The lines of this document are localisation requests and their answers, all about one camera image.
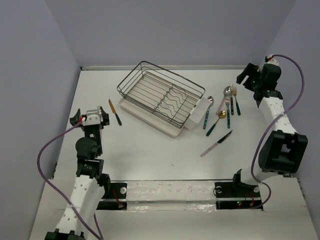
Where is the gold fork green handle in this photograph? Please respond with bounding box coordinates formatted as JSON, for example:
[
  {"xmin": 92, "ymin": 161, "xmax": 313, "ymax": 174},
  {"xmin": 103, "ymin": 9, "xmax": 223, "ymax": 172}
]
[{"xmin": 232, "ymin": 86, "xmax": 241, "ymax": 116}]

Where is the gold knife green handle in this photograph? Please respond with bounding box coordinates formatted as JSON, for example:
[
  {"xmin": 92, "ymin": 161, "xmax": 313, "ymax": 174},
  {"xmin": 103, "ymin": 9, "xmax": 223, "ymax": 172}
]
[{"xmin": 108, "ymin": 99, "xmax": 122, "ymax": 126}]

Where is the silver spoon pink handle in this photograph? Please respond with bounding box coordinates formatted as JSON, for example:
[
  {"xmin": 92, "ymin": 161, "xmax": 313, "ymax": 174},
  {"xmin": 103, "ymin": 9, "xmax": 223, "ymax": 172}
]
[{"xmin": 216, "ymin": 86, "xmax": 232, "ymax": 115}]

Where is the silver fork teal handle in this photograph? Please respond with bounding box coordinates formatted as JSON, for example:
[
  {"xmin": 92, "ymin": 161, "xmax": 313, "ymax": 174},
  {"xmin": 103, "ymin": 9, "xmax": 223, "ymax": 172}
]
[{"xmin": 225, "ymin": 96, "xmax": 231, "ymax": 129}]

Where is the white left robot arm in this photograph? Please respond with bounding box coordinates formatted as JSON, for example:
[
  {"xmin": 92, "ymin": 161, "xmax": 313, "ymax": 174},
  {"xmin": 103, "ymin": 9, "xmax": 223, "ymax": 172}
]
[{"xmin": 45, "ymin": 106, "xmax": 111, "ymax": 240}]

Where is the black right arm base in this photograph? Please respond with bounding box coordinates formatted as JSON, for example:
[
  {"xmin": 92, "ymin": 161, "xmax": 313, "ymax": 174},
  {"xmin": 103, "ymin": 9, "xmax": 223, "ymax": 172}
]
[{"xmin": 212, "ymin": 181, "xmax": 263, "ymax": 210}]

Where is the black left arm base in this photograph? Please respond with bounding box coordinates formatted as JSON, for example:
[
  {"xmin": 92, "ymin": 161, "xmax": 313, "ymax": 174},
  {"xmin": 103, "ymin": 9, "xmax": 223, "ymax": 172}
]
[{"xmin": 97, "ymin": 182, "xmax": 128, "ymax": 211}]

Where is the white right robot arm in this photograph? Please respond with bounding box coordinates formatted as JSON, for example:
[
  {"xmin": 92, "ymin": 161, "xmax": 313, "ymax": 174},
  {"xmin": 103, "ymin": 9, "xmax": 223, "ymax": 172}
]
[{"xmin": 230, "ymin": 59, "xmax": 308, "ymax": 196}]

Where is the white cutlery holder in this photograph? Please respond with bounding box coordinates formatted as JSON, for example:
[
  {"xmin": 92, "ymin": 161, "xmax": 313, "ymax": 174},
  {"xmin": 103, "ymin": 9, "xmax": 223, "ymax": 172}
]
[{"xmin": 184, "ymin": 98, "xmax": 211, "ymax": 130}]

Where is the cream drip tray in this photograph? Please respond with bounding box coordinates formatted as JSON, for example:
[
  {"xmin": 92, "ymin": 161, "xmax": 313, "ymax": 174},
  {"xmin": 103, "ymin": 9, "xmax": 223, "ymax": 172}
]
[{"xmin": 118, "ymin": 71, "xmax": 201, "ymax": 138}]

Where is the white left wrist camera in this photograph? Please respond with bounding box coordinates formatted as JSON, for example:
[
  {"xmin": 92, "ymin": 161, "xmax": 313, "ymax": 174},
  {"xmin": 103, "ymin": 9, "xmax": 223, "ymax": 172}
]
[{"xmin": 81, "ymin": 106, "xmax": 102, "ymax": 126}]

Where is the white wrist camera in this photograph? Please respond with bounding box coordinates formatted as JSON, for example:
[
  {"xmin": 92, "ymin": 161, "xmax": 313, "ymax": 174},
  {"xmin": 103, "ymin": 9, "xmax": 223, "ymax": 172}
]
[
  {"xmin": 81, "ymin": 106, "xmax": 102, "ymax": 126},
  {"xmin": 264, "ymin": 54, "xmax": 279, "ymax": 66}
]

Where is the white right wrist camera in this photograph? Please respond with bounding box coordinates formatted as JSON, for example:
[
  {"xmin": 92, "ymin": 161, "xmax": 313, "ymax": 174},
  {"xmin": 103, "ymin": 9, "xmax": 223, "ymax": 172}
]
[{"xmin": 264, "ymin": 54, "xmax": 279, "ymax": 66}]

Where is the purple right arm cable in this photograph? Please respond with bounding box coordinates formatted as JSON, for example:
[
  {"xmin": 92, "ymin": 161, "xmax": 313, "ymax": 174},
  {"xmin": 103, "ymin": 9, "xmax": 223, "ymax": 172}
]
[{"xmin": 250, "ymin": 54, "xmax": 306, "ymax": 210}]

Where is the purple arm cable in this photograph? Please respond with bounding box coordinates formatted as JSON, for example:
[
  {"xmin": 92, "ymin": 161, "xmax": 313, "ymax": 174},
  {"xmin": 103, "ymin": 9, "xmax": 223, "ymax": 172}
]
[
  {"xmin": 37, "ymin": 119, "xmax": 105, "ymax": 240},
  {"xmin": 250, "ymin": 54, "xmax": 306, "ymax": 210}
]

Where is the silver spoon teal handle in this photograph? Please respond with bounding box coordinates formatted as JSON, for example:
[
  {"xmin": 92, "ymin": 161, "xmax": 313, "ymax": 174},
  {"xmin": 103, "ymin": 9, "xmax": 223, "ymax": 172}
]
[{"xmin": 203, "ymin": 96, "xmax": 214, "ymax": 130}]

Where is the gold spoon green handle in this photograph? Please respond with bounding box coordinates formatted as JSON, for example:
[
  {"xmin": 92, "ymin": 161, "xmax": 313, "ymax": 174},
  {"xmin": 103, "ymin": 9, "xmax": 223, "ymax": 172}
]
[{"xmin": 206, "ymin": 110, "xmax": 227, "ymax": 137}]

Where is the silver knife pink handle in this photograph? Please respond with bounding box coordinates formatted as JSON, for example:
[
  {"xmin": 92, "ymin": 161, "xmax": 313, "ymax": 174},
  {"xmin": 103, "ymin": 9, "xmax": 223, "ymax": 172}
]
[{"xmin": 200, "ymin": 130, "xmax": 233, "ymax": 157}]

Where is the grey wire dish rack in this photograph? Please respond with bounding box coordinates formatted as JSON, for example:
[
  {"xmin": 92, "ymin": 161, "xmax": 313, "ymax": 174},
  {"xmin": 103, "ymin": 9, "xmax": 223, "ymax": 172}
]
[{"xmin": 116, "ymin": 60, "xmax": 206, "ymax": 129}]

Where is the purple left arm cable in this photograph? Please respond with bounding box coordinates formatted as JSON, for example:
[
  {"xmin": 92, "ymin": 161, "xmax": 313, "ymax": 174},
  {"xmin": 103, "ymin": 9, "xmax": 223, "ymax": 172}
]
[{"xmin": 37, "ymin": 119, "xmax": 105, "ymax": 240}]

